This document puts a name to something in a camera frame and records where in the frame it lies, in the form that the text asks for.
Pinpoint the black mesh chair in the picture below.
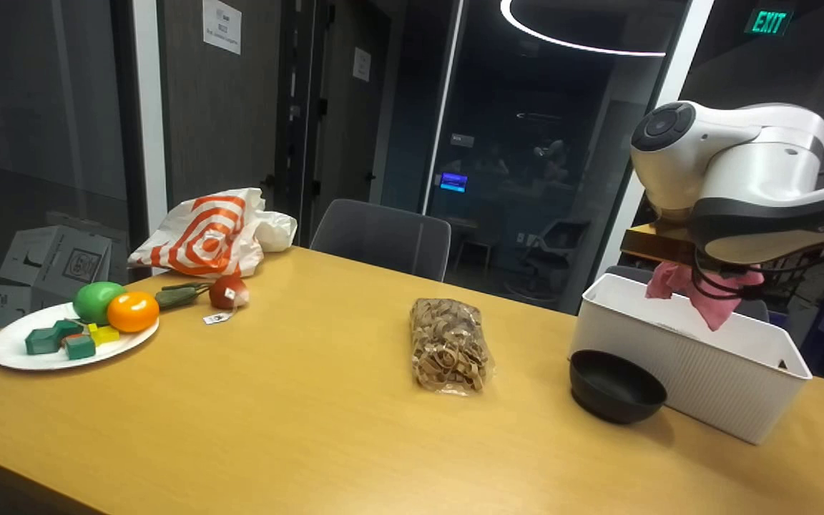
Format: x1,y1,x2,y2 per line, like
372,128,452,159
757,231,824,312

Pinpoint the green exit sign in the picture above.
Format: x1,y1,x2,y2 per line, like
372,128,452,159
741,7,796,39

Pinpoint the white paper notice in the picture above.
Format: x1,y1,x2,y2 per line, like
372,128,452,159
200,0,245,56
349,46,375,85

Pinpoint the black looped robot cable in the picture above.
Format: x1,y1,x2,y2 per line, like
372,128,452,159
685,251,770,303

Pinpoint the white ring ceiling light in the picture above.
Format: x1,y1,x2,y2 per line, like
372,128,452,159
498,0,673,62

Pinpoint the pink cloth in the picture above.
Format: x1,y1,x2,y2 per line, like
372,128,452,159
644,261,766,334

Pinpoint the white red target bag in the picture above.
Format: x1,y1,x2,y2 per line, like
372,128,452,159
126,185,299,281

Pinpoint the blue lit display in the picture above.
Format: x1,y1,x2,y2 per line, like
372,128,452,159
434,169,469,196

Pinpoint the orange toy fruit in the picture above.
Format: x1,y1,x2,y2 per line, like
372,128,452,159
105,289,162,336

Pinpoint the green toy fruit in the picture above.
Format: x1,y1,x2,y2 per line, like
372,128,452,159
72,281,126,326

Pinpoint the red toy apple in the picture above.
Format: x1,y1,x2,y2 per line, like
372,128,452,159
205,272,252,315

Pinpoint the dark green toy cucumber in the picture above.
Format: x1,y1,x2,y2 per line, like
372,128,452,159
152,281,209,312

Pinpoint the white plate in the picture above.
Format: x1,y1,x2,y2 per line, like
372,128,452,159
0,301,162,375

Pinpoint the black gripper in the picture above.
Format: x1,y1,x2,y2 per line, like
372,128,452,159
694,253,757,289

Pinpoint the dark grey chair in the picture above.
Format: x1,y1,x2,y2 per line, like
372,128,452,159
306,193,455,283

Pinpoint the yellow toy block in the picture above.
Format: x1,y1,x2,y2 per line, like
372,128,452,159
85,324,123,349

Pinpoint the brown wooden mounting board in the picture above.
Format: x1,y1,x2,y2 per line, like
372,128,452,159
618,222,708,269

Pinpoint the black bowl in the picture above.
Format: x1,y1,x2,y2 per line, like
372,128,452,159
567,349,668,429

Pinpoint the white plastic basket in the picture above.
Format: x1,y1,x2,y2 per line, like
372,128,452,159
572,272,816,449

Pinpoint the clear bag of snacks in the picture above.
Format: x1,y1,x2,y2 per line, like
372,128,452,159
405,293,492,396

